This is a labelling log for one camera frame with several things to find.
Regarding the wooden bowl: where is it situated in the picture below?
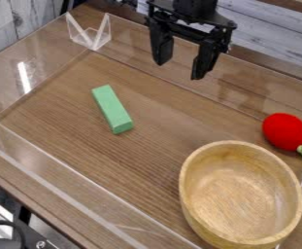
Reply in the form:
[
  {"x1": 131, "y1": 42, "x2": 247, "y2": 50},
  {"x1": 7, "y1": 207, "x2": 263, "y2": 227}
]
[{"x1": 179, "y1": 140, "x2": 302, "y2": 249}]

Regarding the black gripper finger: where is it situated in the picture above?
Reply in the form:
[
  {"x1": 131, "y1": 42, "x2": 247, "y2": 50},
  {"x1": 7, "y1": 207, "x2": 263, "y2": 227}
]
[
  {"x1": 150, "y1": 19, "x2": 175, "y2": 65},
  {"x1": 191, "y1": 39, "x2": 220, "y2": 80}
]

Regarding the clear acrylic tray wall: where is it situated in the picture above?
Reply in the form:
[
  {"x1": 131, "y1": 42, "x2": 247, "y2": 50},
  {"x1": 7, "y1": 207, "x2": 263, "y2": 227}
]
[{"x1": 0, "y1": 7, "x2": 302, "y2": 249}]

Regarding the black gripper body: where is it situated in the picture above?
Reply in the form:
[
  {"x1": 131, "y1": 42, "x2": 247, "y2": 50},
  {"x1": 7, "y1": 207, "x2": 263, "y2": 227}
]
[{"x1": 147, "y1": 0, "x2": 237, "y2": 49}]

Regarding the clear acrylic corner bracket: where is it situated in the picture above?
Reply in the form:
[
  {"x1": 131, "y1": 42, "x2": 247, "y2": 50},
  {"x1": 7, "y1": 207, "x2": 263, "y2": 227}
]
[{"x1": 66, "y1": 13, "x2": 112, "y2": 52}]

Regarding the black cable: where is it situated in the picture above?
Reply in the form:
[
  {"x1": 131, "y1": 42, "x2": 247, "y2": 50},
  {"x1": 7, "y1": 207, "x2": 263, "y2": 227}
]
[{"x1": 0, "y1": 219, "x2": 27, "y2": 249}]

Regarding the red plush strawberry toy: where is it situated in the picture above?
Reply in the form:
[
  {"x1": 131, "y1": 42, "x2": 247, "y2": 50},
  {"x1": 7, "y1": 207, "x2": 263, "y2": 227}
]
[{"x1": 263, "y1": 113, "x2": 302, "y2": 157}]

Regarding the green rectangular block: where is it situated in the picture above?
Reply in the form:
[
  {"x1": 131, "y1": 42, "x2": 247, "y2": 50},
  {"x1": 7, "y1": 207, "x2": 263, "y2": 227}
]
[{"x1": 91, "y1": 85, "x2": 134, "y2": 134}]

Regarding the black metal table frame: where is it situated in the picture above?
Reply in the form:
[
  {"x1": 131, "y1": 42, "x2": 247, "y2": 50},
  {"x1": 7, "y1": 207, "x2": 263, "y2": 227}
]
[{"x1": 14, "y1": 206, "x2": 59, "y2": 249}]

